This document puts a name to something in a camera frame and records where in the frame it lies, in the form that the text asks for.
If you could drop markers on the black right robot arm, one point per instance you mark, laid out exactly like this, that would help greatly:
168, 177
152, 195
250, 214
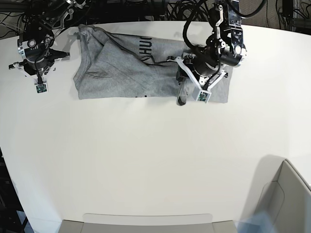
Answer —
45, 21

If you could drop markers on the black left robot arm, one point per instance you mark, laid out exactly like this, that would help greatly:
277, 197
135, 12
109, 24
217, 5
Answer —
223, 48

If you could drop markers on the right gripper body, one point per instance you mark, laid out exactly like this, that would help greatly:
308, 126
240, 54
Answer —
35, 54

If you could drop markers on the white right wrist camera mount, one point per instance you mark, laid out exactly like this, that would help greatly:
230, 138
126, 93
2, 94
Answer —
39, 77

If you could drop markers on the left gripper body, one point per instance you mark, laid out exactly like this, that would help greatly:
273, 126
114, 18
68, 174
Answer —
203, 64

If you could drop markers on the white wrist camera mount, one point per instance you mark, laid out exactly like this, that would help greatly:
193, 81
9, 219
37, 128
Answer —
215, 90
39, 77

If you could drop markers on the grey T-shirt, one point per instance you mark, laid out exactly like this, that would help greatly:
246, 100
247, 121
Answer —
126, 66

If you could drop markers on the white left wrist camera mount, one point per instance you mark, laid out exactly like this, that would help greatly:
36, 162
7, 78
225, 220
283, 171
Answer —
215, 90

